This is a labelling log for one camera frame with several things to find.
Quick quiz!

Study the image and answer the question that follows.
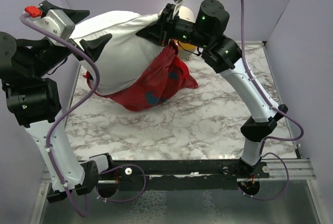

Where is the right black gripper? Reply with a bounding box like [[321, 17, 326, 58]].
[[137, 3, 212, 49]]

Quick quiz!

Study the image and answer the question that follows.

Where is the white pillow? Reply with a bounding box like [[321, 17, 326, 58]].
[[71, 10, 162, 96]]

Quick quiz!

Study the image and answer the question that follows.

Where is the red printed pillowcase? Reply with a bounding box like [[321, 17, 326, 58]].
[[95, 41, 198, 112]]

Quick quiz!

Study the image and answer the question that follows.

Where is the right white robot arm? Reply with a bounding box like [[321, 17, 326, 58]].
[[136, 0, 288, 178]]

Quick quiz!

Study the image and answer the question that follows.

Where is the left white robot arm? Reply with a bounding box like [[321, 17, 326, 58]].
[[1, 1, 115, 203]]

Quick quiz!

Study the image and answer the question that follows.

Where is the white cylindrical drawer cabinet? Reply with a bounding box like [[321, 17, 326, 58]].
[[174, 6, 196, 60]]

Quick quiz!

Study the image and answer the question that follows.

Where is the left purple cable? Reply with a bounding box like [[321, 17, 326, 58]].
[[20, 13, 148, 218]]

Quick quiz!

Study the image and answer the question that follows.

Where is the purple cable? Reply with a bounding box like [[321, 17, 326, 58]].
[[20, 13, 148, 218], [188, 0, 304, 201]]

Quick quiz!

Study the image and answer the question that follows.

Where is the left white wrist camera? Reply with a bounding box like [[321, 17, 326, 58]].
[[24, 9, 75, 46]]

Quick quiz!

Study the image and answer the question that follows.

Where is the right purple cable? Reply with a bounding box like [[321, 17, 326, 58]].
[[188, 0, 304, 201]]

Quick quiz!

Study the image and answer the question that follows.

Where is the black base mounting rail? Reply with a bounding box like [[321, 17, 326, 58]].
[[97, 159, 269, 194]]

